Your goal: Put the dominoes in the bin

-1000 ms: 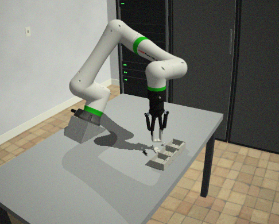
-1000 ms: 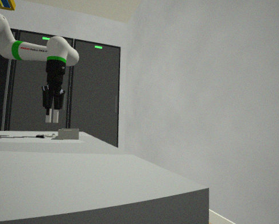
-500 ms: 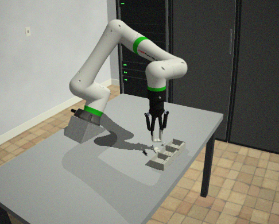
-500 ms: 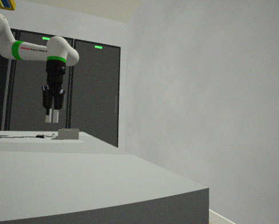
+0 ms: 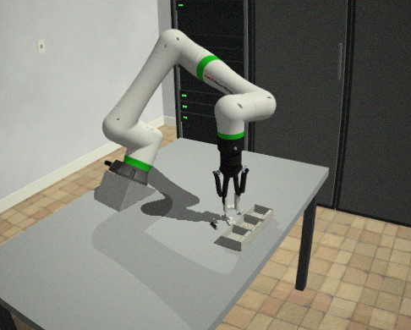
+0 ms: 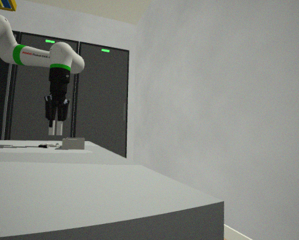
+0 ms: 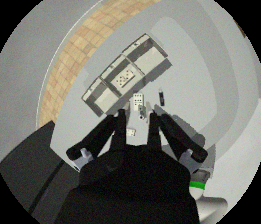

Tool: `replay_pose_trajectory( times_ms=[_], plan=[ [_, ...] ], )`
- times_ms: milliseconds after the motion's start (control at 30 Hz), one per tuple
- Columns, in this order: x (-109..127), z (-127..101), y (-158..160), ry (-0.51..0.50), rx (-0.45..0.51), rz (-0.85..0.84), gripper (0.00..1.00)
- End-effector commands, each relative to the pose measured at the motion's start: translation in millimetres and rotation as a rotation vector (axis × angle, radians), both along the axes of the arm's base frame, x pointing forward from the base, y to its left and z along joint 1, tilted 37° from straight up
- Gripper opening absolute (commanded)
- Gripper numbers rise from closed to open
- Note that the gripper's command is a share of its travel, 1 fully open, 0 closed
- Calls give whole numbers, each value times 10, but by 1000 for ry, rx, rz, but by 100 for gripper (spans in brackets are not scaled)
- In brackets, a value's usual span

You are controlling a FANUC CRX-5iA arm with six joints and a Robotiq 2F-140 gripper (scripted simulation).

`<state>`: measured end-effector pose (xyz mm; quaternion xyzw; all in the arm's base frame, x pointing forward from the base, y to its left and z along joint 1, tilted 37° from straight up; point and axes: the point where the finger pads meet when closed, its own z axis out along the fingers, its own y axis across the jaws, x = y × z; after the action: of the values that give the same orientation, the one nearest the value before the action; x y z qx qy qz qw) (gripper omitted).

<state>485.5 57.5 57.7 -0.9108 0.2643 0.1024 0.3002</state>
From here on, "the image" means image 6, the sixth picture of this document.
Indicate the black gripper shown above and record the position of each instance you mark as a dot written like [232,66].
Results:
[56,101]

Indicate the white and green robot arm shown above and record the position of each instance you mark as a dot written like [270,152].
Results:
[62,61]

